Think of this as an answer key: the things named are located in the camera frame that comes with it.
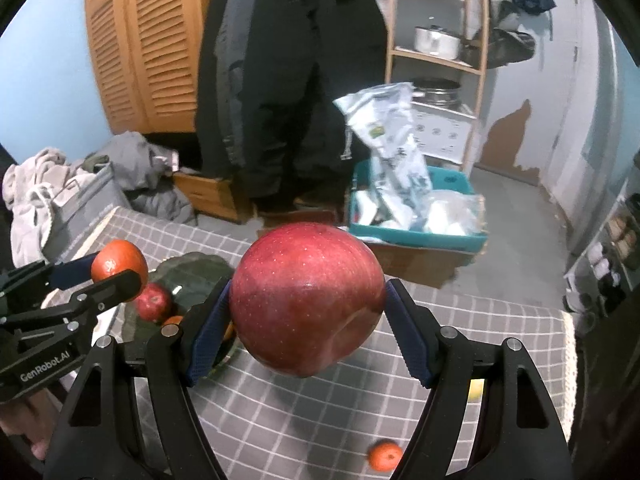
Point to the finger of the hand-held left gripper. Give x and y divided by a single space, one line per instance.
112 287
70 271

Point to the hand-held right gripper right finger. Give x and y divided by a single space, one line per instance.
411 340

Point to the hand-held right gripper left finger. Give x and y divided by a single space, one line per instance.
207 342

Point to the medium orange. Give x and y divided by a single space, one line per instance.
120 257

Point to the small tangerine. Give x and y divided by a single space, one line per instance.
385 456
173 321

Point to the dark red apple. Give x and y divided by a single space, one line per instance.
152 302

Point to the green glass bowl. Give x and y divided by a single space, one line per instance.
195 272

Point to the pinkish red apple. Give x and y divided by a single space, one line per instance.
305 300

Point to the person's left hand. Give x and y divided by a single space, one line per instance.
22 422

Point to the yellow lemon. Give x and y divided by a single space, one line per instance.
476 390

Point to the beige hoodie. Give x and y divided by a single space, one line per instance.
30 195

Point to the grey checked tablecloth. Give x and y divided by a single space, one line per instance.
310 410

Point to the wooden drawer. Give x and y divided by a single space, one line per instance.
205 195

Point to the clear plastic bag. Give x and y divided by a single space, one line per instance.
452 212

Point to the teal plastic crate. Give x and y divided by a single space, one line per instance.
450 180

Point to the printed plastic bag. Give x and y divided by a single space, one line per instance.
385 130

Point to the shoe rack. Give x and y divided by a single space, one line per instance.
605 255

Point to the wooden louvered wardrobe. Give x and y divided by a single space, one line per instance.
150 45

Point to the metal steamer pot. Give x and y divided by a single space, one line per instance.
435 91

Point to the wooden shelf rack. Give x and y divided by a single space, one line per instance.
477 85

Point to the black hanging coat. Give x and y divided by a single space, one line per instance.
285 85

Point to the metal cooking pot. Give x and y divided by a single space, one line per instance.
437 40

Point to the grey-green hanging bag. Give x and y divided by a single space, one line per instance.
512 42

